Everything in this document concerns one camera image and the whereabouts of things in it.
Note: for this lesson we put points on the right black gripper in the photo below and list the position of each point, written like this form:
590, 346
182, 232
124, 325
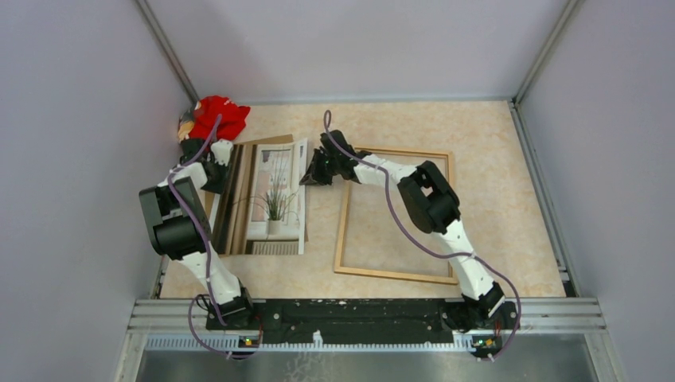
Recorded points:
313, 176

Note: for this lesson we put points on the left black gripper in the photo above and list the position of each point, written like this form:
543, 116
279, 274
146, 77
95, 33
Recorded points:
218, 187

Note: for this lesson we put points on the brown cardboard backing board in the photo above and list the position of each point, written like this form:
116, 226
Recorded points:
263, 141

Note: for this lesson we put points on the plant window photo print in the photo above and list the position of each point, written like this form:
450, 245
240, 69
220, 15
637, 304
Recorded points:
286, 208

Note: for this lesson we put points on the wooden picture frame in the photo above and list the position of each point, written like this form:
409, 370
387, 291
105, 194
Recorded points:
369, 242

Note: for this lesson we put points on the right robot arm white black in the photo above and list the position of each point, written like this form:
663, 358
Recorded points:
432, 206

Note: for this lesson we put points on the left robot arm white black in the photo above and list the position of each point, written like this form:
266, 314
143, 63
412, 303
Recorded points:
179, 228

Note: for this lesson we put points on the red cloth doll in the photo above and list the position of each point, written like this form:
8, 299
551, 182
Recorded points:
215, 110

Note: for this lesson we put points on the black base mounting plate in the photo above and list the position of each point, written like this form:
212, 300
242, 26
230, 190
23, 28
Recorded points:
375, 321

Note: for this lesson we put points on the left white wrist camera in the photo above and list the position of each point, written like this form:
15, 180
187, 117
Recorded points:
222, 151

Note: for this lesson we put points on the aluminium front rail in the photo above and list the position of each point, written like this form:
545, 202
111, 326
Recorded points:
179, 324

